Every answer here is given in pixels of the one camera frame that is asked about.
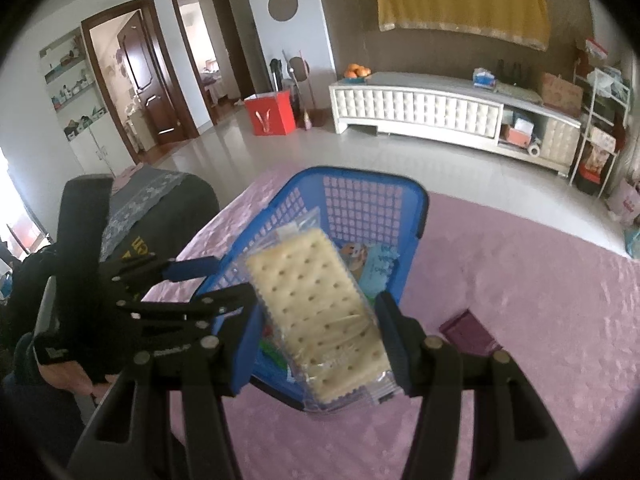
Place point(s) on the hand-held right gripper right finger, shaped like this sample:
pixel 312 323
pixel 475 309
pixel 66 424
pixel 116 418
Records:
pixel 395 345

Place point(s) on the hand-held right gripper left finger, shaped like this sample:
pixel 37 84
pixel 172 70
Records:
pixel 245 350

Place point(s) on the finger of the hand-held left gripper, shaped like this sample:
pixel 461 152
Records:
pixel 192 267
pixel 225 300

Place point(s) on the maroon snack packet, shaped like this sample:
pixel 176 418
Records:
pixel 470 332

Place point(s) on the blue clear biscuit packet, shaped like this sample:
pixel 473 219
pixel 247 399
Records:
pixel 380 267

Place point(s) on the clear cream cracker packet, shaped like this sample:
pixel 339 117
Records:
pixel 310 290

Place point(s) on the orange cartoon snack packet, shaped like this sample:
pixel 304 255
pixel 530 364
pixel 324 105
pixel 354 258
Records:
pixel 353 254

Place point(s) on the blue plastic basket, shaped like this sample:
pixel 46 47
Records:
pixel 350 190

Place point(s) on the person's left hand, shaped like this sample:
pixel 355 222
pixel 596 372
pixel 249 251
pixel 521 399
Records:
pixel 65 377

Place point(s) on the dark chair with lace cover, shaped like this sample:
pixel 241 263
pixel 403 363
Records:
pixel 165 195

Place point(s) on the red gift box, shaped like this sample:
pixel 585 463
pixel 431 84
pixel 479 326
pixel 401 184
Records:
pixel 270 115

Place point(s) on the dark wooden door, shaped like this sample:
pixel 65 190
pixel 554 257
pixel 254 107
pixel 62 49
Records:
pixel 145 75

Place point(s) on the brown round stand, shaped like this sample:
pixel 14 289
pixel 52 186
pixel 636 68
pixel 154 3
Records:
pixel 299 67

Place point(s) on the white television cabinet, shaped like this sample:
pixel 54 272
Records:
pixel 415 110

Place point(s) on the white paper roll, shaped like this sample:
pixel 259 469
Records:
pixel 534 150

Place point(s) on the small orange box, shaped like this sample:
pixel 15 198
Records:
pixel 515 136

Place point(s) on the pile of oranges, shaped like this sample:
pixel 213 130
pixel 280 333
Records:
pixel 357 71

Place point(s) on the pink shopping bag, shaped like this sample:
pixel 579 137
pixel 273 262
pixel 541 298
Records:
pixel 625 202

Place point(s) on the blue tissue box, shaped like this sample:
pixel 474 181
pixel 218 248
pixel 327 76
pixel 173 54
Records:
pixel 484 79

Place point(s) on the black router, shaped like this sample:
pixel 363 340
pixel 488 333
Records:
pixel 510 74

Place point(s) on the cardboard box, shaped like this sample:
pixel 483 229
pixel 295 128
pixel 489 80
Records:
pixel 562 91

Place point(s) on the white metal shelf rack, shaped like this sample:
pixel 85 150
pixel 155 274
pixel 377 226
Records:
pixel 590 110

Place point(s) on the white wall cabinet with shelves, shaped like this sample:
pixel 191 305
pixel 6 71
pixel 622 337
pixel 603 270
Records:
pixel 95 145

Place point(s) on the dark wooden door frame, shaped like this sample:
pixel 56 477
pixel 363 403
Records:
pixel 235 35
pixel 92 60

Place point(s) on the brown round wall decoration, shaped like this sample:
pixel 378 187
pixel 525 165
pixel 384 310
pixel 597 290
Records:
pixel 283 5

